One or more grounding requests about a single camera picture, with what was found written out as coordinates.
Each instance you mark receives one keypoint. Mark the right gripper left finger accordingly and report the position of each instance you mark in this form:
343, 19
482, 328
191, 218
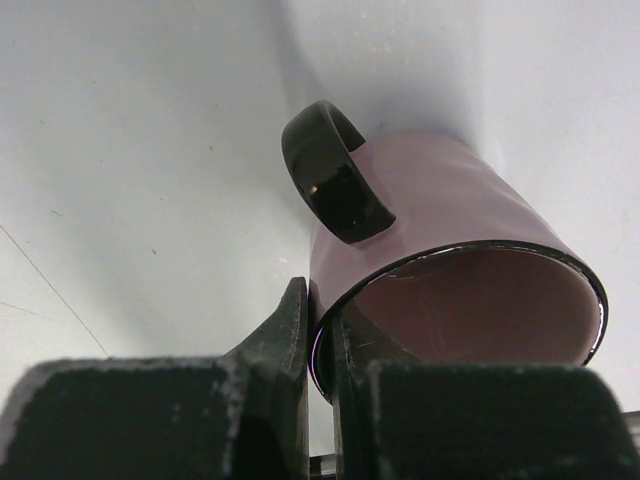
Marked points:
241, 415

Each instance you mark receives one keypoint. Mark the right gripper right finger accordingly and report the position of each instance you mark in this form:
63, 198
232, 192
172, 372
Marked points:
398, 420

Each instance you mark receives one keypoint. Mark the mauve mug black handle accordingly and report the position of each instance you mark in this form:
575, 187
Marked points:
428, 255

